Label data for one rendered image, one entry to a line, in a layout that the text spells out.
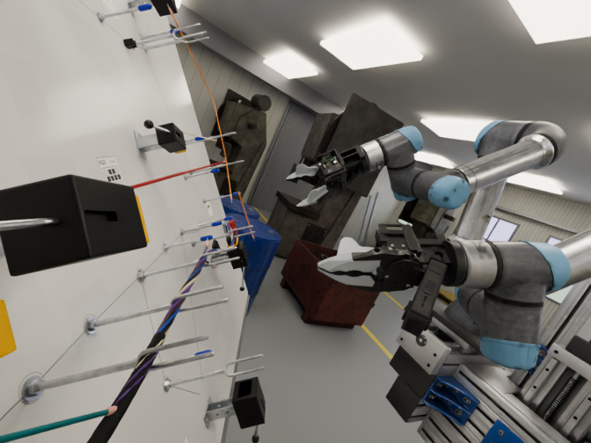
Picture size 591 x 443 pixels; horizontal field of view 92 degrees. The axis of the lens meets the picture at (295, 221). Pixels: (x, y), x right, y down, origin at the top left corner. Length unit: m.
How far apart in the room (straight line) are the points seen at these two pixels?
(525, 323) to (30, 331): 0.58
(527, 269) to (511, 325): 0.09
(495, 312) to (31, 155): 0.62
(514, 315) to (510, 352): 0.06
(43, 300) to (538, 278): 0.59
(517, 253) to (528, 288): 0.05
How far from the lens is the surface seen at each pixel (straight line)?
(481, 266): 0.49
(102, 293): 0.40
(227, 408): 0.61
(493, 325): 0.56
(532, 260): 0.54
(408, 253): 0.45
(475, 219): 1.10
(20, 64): 0.42
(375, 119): 4.13
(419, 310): 0.41
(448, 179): 0.74
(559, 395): 1.13
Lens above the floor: 1.40
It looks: 11 degrees down
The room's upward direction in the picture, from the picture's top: 25 degrees clockwise
